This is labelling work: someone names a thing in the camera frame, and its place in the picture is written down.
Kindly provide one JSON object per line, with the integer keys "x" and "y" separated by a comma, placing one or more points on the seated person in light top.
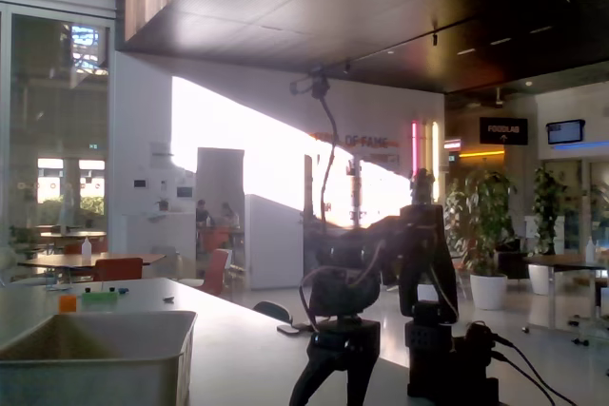
{"x": 231, "y": 216}

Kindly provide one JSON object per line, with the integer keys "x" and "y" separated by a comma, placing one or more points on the wooden cafe table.
{"x": 71, "y": 259}

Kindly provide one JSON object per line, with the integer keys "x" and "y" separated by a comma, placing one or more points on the white cabinet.
{"x": 273, "y": 244}

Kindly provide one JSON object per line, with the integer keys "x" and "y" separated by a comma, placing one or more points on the tall dark plant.
{"x": 422, "y": 187}

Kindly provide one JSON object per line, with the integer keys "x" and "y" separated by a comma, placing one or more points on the red chair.
{"x": 216, "y": 268}

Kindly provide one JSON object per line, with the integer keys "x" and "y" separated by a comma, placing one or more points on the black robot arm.
{"x": 428, "y": 258}

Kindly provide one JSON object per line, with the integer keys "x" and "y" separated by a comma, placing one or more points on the leafy plant in white pot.
{"x": 485, "y": 206}
{"x": 547, "y": 206}

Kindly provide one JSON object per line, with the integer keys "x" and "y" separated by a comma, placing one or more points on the dark metal leg table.
{"x": 561, "y": 261}

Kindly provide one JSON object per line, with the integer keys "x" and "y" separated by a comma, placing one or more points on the round wooden table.
{"x": 71, "y": 235}

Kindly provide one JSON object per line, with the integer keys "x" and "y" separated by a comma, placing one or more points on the white light tube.
{"x": 435, "y": 163}

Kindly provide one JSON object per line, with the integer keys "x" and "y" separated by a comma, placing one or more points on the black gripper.
{"x": 343, "y": 337}

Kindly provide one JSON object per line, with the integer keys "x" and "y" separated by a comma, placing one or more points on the orange chair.
{"x": 118, "y": 269}

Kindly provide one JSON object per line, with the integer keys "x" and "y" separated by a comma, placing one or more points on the dark green perforated chair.
{"x": 273, "y": 311}

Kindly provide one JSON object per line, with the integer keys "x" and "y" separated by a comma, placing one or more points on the black gooseneck clamp holder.
{"x": 323, "y": 197}

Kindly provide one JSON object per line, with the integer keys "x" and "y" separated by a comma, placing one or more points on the black foodlab sign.
{"x": 503, "y": 130}

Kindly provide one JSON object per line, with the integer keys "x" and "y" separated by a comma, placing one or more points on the clear plastic bottle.
{"x": 86, "y": 250}
{"x": 590, "y": 251}

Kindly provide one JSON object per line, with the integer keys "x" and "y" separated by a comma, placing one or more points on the white plastic bin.
{"x": 95, "y": 377}

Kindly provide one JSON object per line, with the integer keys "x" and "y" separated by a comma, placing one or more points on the green flat block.
{"x": 99, "y": 296}

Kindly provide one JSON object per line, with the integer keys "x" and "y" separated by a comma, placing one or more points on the pink neon tube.
{"x": 414, "y": 149}

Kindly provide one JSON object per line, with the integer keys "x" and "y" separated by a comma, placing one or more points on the seated person in dark top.
{"x": 202, "y": 213}

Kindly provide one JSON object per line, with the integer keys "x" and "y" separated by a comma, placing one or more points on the orange block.
{"x": 67, "y": 303}

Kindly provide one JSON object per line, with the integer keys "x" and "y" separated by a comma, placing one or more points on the wall mounted monitor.
{"x": 564, "y": 132}

